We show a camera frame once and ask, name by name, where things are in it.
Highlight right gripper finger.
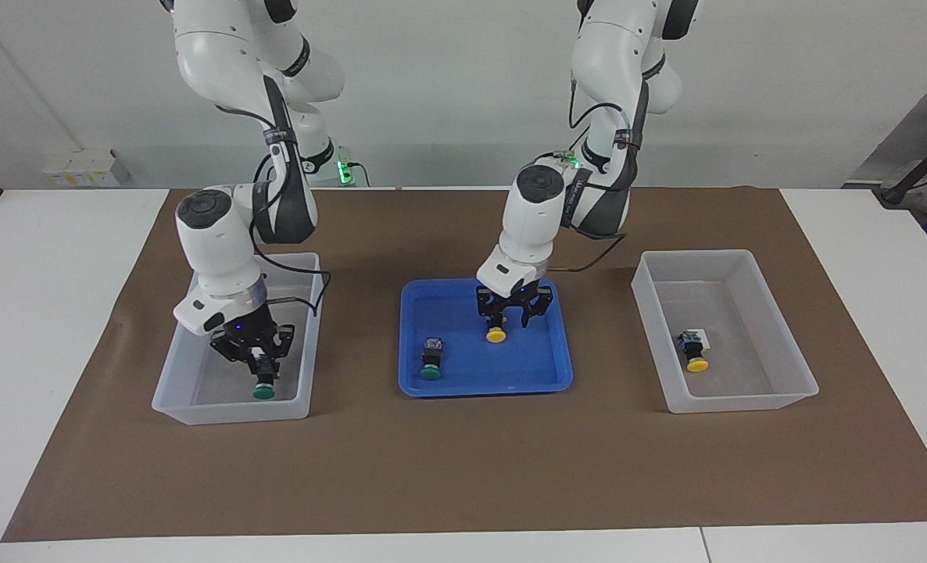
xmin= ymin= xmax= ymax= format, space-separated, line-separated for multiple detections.
xmin=209 ymin=334 xmax=260 ymax=375
xmin=270 ymin=324 xmax=296 ymax=371

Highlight brown paper mat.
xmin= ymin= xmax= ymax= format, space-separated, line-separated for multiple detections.
xmin=2 ymin=186 xmax=927 ymax=542

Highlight translucent white plastic box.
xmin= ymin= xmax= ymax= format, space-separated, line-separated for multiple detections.
xmin=631 ymin=249 xmax=820 ymax=414
xmin=152 ymin=252 xmax=325 ymax=425

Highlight white wall socket box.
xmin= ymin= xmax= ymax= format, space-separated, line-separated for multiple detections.
xmin=41 ymin=149 xmax=124 ymax=188

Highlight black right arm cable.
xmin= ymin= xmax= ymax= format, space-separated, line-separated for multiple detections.
xmin=213 ymin=102 xmax=331 ymax=318

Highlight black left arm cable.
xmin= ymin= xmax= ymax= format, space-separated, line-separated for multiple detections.
xmin=548 ymin=70 xmax=652 ymax=274

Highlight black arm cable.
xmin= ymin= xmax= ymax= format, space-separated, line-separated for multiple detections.
xmin=548 ymin=70 xmax=652 ymax=274
xmin=213 ymin=102 xmax=331 ymax=318

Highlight blue plastic tray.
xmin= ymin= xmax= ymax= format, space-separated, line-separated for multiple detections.
xmin=398 ymin=278 xmax=574 ymax=398

